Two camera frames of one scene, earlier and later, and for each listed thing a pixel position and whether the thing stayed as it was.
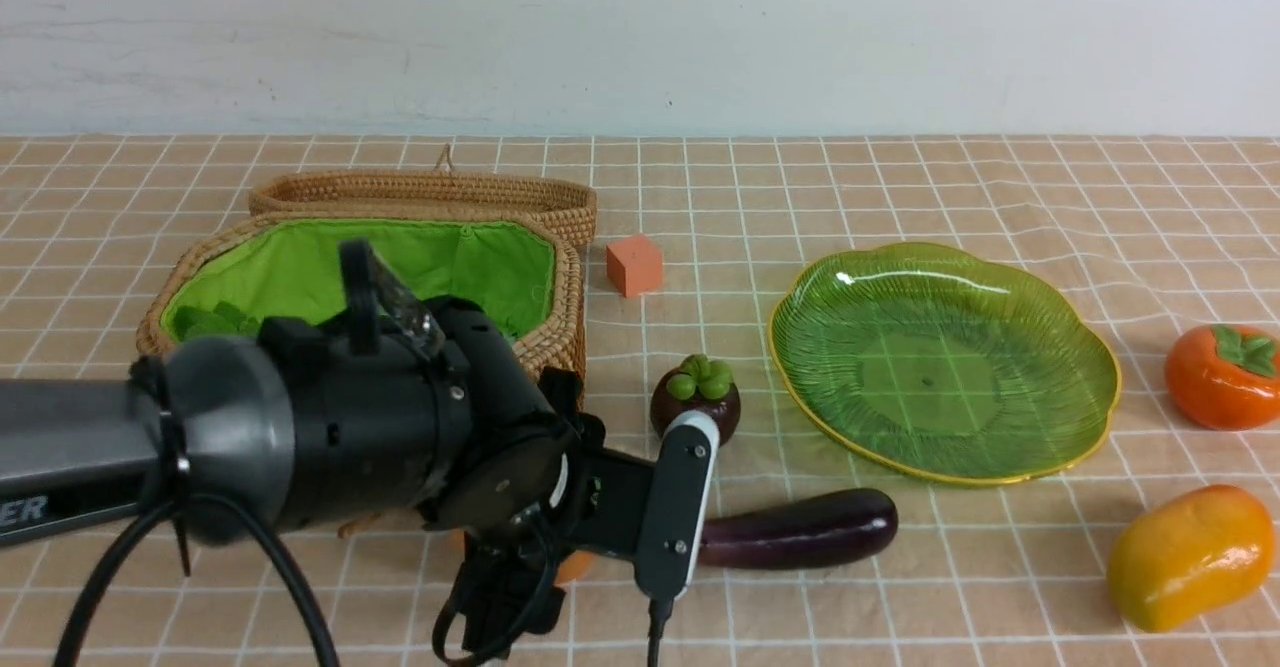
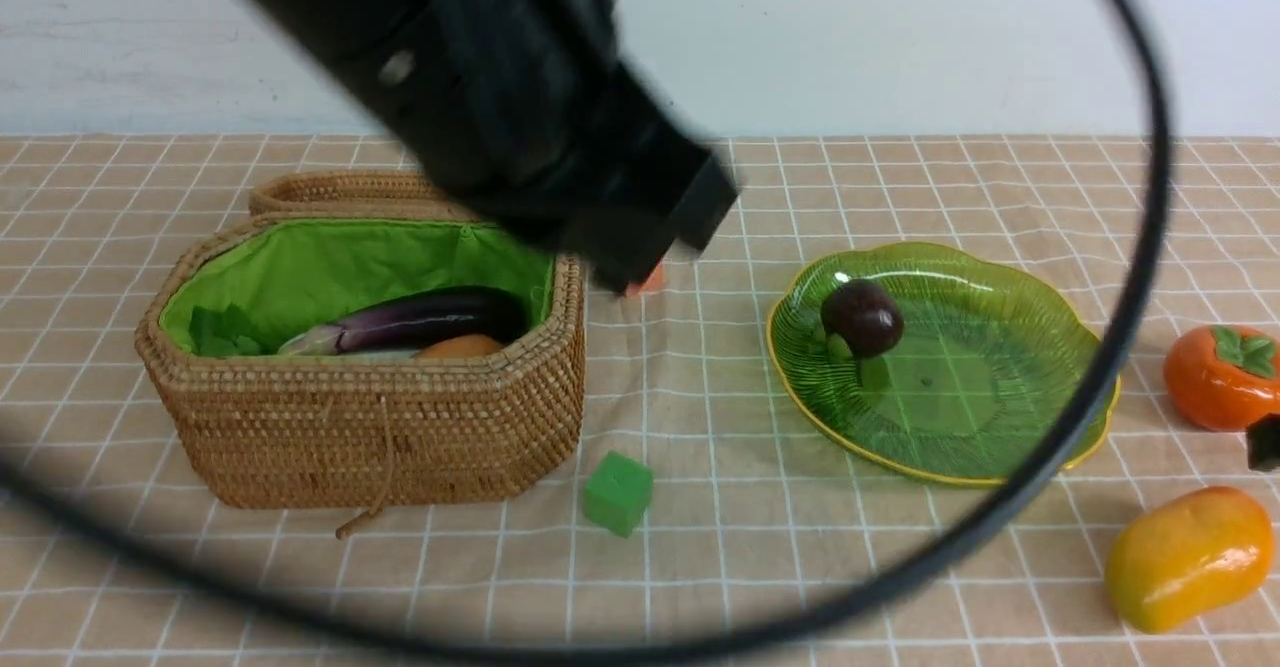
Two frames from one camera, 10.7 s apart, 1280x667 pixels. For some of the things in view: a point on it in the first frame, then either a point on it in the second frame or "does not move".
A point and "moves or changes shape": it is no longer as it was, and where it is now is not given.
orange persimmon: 1224,376 does not move
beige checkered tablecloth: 698,237 does not move
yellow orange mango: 1188,555 does not move
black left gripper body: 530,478 → 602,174
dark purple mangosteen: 699,383 → 864,315
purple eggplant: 843,525 moves or changes shape
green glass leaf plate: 944,366 does not move
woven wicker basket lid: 444,189 does not move
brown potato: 577,565 moves or changes shape
